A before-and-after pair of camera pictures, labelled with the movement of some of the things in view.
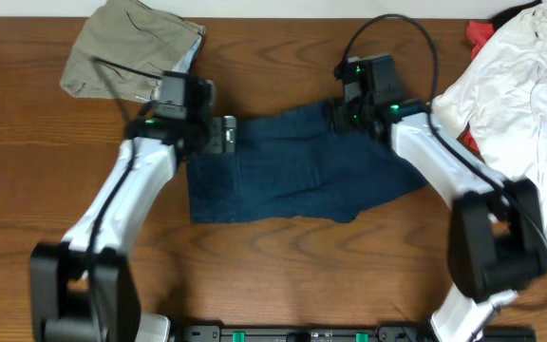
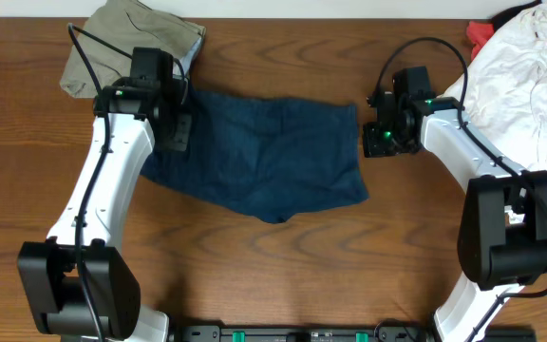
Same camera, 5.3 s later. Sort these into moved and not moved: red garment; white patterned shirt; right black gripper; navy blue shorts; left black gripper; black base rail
Moved: navy blue shorts; left black gripper; right black gripper
Not moved: black base rail; white patterned shirt; red garment
